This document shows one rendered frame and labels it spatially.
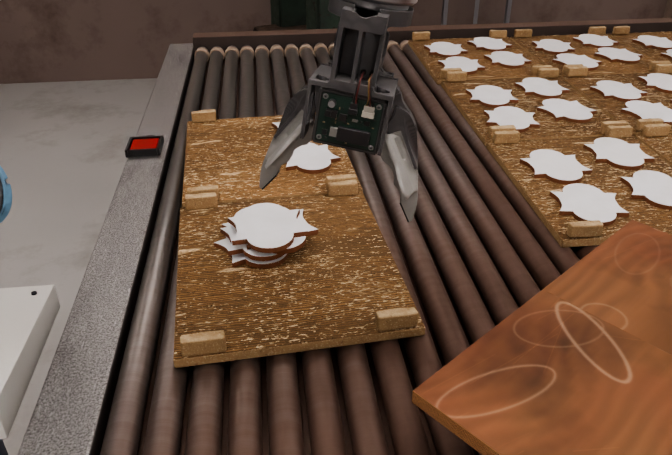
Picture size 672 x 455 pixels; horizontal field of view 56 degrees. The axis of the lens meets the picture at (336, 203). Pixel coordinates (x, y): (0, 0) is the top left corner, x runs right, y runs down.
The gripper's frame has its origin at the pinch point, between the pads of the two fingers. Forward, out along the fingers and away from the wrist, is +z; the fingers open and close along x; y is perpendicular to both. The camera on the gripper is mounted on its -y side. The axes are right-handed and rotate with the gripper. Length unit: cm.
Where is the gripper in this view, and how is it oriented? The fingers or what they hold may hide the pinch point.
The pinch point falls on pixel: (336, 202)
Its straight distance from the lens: 63.8
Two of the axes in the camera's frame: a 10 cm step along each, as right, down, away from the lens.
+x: 9.7, 2.2, -0.7
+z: -1.7, 8.9, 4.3
